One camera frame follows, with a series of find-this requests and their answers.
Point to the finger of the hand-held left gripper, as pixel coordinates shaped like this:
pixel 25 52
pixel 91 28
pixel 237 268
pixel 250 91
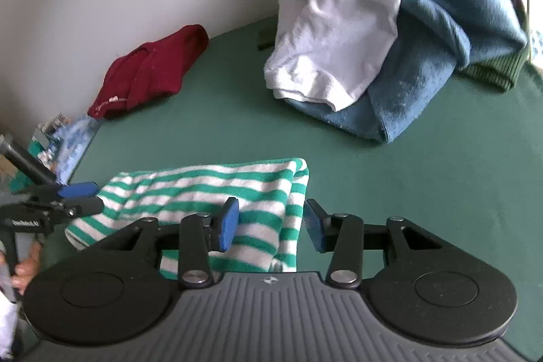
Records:
pixel 80 189
pixel 85 207

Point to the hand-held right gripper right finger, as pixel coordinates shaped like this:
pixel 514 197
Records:
pixel 314 224

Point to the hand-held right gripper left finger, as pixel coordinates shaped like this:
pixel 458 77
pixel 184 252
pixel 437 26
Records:
pixel 229 224

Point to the green white striped shirt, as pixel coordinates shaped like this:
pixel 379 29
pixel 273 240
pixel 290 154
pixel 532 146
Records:
pixel 191 192

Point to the person's left hand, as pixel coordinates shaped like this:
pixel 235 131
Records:
pixel 27 268

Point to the blue patterned cloth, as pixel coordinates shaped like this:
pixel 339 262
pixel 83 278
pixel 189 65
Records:
pixel 76 137

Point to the dark red garment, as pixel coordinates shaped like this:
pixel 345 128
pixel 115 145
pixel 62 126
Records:
pixel 157 65

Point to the white garment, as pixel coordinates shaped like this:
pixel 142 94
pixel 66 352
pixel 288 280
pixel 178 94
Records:
pixel 339 39

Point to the blue towel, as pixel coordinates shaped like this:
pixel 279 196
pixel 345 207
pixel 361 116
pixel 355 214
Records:
pixel 445 27

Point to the dark green knit garment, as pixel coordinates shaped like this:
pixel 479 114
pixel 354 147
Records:
pixel 496 69

